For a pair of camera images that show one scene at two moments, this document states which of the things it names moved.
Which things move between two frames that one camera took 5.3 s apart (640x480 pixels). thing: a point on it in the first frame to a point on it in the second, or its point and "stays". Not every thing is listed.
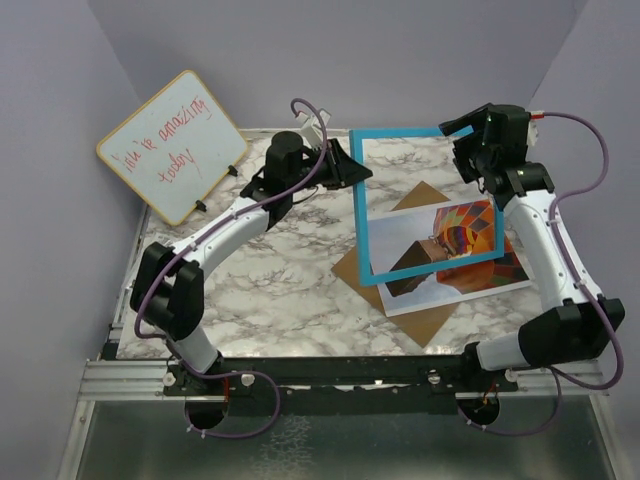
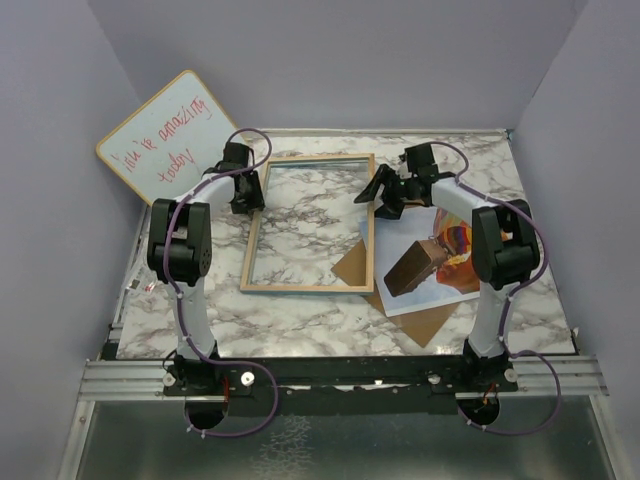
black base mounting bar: (413, 384) stays
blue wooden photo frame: (368, 277) to (312, 235)
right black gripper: (460, 153) to (390, 209)
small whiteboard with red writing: (177, 148) stays
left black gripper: (343, 170) to (254, 201)
